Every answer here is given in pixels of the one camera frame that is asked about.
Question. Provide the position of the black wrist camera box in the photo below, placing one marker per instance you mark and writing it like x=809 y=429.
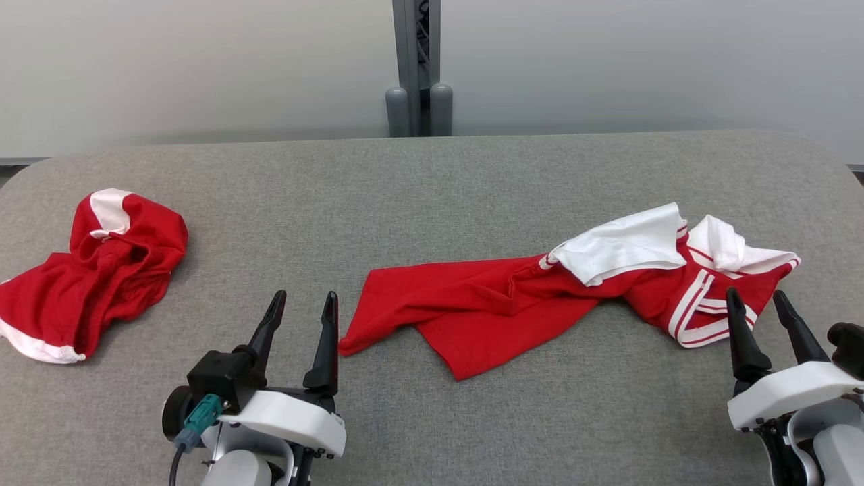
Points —
x=219 y=374
x=849 y=344

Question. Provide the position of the red basketball jersey white sleeves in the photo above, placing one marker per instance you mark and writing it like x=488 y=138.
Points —
x=472 y=304

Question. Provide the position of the red shorts with white trim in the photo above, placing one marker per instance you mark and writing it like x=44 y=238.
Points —
x=101 y=283

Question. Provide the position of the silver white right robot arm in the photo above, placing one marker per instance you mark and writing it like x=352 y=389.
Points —
x=840 y=452

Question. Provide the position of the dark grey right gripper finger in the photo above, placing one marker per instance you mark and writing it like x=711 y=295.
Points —
x=744 y=337
x=803 y=337

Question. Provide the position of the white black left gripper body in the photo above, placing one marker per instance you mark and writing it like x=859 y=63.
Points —
x=297 y=415

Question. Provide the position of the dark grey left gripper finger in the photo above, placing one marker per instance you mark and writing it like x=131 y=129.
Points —
x=327 y=351
x=270 y=331

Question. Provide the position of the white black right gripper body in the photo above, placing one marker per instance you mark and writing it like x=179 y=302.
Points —
x=790 y=391

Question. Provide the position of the grey metal post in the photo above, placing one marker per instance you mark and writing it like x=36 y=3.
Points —
x=405 y=40

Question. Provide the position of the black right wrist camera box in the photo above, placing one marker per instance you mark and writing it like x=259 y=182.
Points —
x=849 y=344

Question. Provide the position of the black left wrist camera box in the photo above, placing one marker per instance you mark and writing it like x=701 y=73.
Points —
x=219 y=374

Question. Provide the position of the grey cylinder foot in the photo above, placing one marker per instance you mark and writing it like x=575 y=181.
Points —
x=441 y=111
x=397 y=111

